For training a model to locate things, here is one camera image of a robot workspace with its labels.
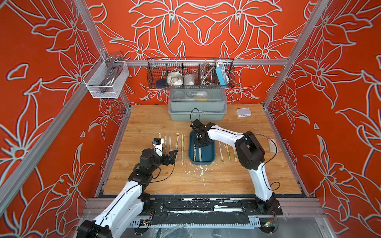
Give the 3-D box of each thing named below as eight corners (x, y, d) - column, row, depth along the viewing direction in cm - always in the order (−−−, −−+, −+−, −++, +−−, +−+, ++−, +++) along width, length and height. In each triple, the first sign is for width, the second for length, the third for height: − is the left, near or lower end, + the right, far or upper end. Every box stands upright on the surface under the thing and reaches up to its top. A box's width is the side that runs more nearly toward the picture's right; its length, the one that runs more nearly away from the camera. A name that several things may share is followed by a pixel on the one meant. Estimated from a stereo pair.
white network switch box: (238, 116, 115) (238, 115, 113) (236, 109, 120) (236, 107, 118) (251, 116, 115) (251, 115, 113) (248, 109, 120) (249, 107, 118)
